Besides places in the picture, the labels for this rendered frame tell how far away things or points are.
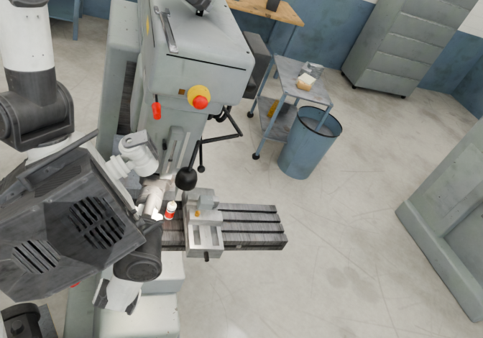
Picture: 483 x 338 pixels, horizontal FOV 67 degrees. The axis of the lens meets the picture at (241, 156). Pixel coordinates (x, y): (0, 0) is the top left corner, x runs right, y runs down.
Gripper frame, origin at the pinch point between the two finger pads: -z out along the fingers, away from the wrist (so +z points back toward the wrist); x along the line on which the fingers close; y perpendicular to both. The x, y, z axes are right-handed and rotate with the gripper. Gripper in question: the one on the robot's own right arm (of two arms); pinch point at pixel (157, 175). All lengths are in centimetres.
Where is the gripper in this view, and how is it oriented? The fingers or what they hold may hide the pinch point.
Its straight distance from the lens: 148.8
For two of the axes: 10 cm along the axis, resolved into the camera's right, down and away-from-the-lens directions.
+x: -9.5, -2.6, -1.8
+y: -3.2, 7.3, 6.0
